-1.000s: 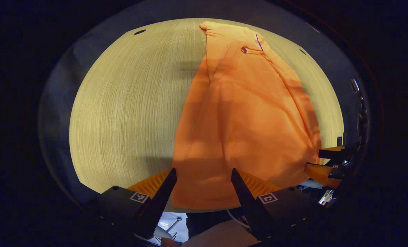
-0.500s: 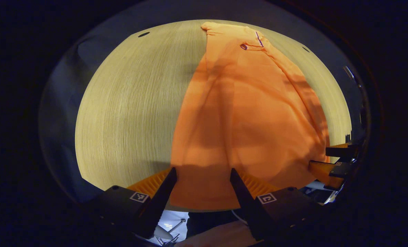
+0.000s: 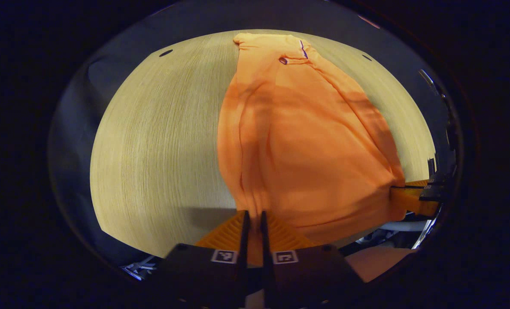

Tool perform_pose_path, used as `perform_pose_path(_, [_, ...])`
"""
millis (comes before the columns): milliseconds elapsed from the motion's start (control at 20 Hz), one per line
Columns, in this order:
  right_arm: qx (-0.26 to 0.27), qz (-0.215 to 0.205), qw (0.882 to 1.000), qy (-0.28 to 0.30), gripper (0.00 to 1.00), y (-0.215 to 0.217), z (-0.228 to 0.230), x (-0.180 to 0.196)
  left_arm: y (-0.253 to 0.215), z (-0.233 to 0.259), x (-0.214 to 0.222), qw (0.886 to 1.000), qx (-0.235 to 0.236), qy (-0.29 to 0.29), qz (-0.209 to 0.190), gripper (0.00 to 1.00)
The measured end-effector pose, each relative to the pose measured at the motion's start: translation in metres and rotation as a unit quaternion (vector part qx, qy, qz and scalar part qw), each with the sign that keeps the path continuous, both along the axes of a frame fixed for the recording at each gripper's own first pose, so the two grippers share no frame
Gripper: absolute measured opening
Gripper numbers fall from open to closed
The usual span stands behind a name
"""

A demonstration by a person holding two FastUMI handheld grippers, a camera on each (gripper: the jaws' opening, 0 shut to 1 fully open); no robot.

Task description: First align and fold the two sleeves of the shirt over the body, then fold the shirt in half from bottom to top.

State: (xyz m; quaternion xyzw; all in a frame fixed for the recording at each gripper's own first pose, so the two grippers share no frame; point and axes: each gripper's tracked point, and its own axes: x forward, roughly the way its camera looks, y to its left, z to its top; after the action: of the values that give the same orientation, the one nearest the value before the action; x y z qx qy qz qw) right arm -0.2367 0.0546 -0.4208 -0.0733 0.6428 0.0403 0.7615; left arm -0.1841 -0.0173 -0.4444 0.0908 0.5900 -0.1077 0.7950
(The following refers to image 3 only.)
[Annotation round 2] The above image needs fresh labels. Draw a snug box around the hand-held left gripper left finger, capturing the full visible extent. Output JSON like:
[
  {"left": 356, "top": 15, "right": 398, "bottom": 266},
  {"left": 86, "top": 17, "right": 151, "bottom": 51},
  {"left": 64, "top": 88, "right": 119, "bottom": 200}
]
[{"left": 152, "top": 210, "right": 251, "bottom": 307}]

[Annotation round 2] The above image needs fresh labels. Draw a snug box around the white and blue object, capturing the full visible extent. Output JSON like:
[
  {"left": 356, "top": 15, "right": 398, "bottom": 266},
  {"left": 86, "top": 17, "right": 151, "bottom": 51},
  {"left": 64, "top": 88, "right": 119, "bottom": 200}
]
[{"left": 120, "top": 256, "right": 158, "bottom": 282}]

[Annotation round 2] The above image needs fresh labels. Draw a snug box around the orange T-shirt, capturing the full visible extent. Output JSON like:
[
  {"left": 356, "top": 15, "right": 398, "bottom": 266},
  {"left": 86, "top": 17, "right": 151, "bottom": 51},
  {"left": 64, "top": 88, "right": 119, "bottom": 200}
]
[{"left": 216, "top": 32, "right": 409, "bottom": 267}]

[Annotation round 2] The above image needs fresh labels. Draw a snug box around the white and grey object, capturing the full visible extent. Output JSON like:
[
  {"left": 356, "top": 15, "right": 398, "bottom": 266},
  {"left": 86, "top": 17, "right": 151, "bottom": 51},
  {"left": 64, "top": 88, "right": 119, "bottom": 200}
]
[{"left": 357, "top": 220, "right": 430, "bottom": 247}]

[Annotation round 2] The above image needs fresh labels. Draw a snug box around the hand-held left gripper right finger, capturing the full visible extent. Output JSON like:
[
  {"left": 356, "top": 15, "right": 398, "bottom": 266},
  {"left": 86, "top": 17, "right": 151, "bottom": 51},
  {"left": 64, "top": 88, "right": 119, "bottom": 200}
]
[{"left": 260, "top": 210, "right": 365, "bottom": 307}]

